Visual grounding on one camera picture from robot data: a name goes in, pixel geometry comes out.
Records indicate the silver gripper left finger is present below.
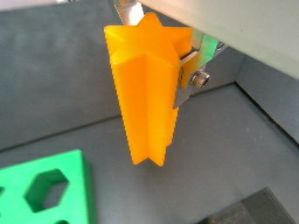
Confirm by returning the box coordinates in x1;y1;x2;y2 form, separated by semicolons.
113;0;144;25

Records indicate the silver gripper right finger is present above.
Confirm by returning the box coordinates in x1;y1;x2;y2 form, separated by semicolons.
172;30;228;109

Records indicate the orange star prism block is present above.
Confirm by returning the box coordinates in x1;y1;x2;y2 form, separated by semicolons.
104;12;192;165

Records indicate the green shape sorter board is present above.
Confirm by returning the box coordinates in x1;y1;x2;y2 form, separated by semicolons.
0;150;97;224

